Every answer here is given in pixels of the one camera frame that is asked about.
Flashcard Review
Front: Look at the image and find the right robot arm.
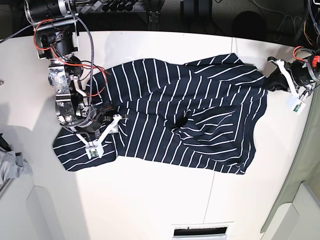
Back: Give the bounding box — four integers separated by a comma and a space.
24, 0, 113, 138

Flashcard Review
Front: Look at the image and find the navy white striped t-shirt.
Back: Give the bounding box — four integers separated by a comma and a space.
52, 53, 268, 175

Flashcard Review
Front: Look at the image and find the black office chair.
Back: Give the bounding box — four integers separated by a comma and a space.
231, 11, 268, 41

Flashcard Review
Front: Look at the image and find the grey cloth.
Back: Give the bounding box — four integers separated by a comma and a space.
0, 147, 33, 186

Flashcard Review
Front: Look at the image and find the aluminium frame post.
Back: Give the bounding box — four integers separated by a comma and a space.
144, 0, 165, 31

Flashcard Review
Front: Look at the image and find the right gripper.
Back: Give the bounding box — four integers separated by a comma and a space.
74, 105, 118, 135

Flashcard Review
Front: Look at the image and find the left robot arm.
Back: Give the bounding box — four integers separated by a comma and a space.
263, 0, 320, 95

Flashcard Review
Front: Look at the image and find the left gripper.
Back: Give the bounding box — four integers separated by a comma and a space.
264, 58, 320, 92

